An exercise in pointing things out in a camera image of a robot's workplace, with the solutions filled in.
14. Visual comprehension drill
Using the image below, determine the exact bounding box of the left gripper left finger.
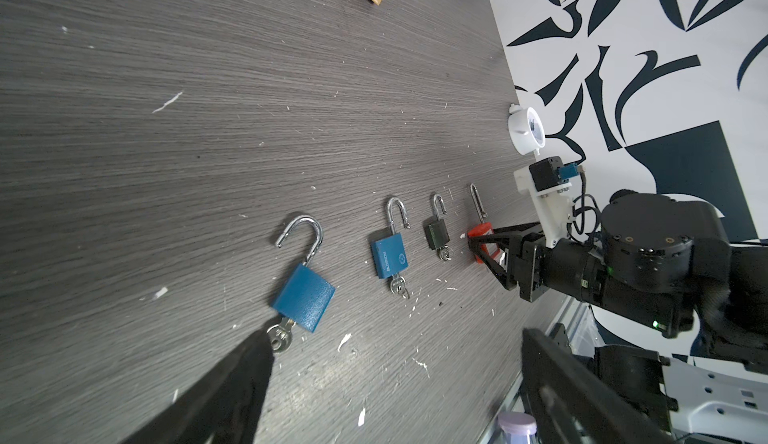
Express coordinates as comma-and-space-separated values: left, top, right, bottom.
124, 330, 274, 443

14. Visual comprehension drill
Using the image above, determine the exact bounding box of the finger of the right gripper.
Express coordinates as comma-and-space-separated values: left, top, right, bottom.
473, 222, 540, 246
468, 236, 522, 290

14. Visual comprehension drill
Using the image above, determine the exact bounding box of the purple hourglass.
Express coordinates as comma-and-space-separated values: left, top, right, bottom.
497, 412, 537, 444

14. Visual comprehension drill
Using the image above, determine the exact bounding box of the large blue padlock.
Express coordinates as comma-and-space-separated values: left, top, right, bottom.
267, 214, 336, 354

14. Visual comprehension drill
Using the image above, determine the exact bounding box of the small blue padlock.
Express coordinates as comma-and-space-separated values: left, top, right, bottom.
371, 196, 411, 299

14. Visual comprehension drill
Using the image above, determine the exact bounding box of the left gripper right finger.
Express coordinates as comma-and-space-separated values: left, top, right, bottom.
521, 328, 672, 443

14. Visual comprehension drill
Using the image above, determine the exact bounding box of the red padlock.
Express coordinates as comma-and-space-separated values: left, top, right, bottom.
467, 183, 503, 263

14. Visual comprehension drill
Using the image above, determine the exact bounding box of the white alarm clock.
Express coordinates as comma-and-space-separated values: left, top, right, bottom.
507, 104, 546, 156

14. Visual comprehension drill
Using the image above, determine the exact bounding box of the small black padlock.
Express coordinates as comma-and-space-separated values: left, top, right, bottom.
424, 193, 452, 262

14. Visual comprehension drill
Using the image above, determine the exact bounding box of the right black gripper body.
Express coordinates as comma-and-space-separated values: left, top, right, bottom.
511, 233, 606, 303

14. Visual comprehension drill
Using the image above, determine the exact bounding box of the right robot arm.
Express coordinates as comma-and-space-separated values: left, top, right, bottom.
468, 190, 767, 443

